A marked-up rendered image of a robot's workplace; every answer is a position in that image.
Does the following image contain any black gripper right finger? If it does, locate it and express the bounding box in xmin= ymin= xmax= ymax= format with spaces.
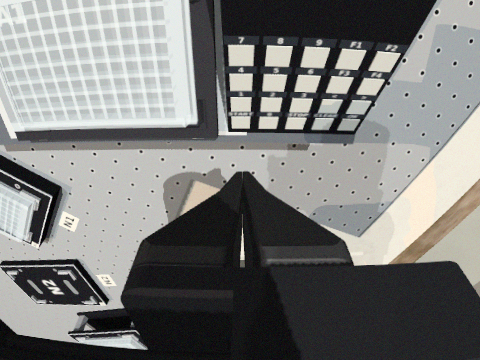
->
xmin=243 ymin=171 xmax=354 ymax=267

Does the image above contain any white multi-well plate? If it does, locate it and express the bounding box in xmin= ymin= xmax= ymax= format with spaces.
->
xmin=0 ymin=181 xmax=35 ymax=242
xmin=78 ymin=336 xmax=148 ymax=350
xmin=0 ymin=0 xmax=198 ymax=132

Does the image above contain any white and grey plate washer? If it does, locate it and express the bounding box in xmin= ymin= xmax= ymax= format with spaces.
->
xmin=0 ymin=0 xmax=437 ymax=145

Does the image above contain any grey perforated base plate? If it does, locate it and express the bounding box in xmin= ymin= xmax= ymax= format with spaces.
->
xmin=0 ymin=0 xmax=480 ymax=343

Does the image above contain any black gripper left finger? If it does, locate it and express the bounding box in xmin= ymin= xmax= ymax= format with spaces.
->
xmin=131 ymin=171 xmax=243 ymax=268

